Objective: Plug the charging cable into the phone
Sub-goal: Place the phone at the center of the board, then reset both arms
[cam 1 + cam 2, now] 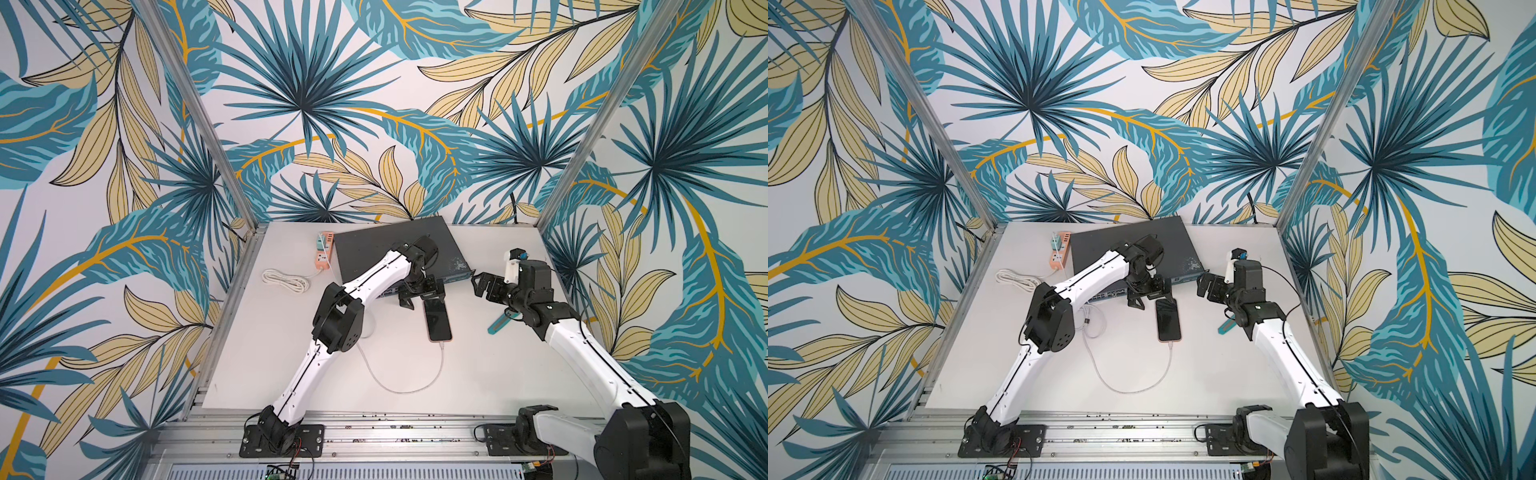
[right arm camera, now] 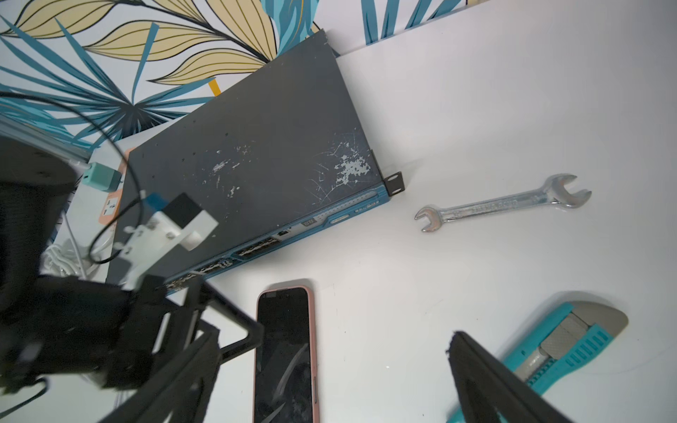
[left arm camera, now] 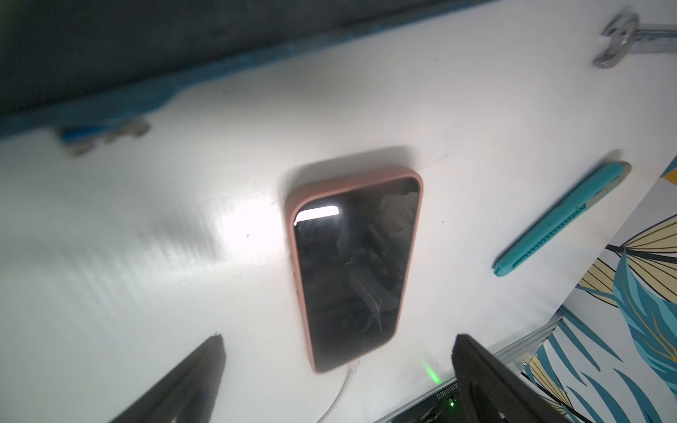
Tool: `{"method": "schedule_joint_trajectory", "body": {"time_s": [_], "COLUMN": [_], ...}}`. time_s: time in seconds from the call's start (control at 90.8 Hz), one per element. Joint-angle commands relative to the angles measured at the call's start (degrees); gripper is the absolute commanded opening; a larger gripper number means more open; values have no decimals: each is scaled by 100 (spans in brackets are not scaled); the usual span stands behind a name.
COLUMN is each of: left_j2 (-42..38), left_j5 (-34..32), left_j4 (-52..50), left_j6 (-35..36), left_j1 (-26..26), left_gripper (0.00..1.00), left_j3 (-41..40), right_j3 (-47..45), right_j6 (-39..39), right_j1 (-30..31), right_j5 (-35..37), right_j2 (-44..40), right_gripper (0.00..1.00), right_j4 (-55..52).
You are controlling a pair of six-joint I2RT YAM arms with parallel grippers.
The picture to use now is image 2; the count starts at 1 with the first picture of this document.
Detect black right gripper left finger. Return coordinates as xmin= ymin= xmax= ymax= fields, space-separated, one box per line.
xmin=102 ymin=331 xmax=220 ymax=422

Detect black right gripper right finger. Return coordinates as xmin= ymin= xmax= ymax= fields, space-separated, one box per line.
xmin=447 ymin=331 xmax=569 ymax=423

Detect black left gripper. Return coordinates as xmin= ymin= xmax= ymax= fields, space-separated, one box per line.
xmin=1 ymin=276 xmax=264 ymax=393

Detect black phone pink case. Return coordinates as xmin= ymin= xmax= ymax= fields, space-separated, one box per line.
xmin=252 ymin=285 xmax=320 ymax=422

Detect teal power adapter plug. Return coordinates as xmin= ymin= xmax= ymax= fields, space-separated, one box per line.
xmin=82 ymin=162 xmax=122 ymax=193

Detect silver open-end wrench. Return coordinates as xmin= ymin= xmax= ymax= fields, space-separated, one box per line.
xmin=414 ymin=174 xmax=592 ymax=233

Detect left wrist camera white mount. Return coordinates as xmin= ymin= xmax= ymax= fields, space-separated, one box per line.
xmin=114 ymin=193 xmax=218 ymax=289

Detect teal handled tool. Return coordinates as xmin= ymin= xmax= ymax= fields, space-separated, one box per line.
xmin=449 ymin=301 xmax=629 ymax=422

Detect white coiled power cord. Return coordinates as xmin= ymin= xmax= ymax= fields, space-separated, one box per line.
xmin=41 ymin=210 xmax=112 ymax=280

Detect dark grey network switch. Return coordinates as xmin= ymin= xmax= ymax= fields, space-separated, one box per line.
xmin=121 ymin=32 xmax=405 ymax=286

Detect aluminium left corner post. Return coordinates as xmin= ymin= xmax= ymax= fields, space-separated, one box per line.
xmin=1 ymin=116 xmax=91 ymax=162

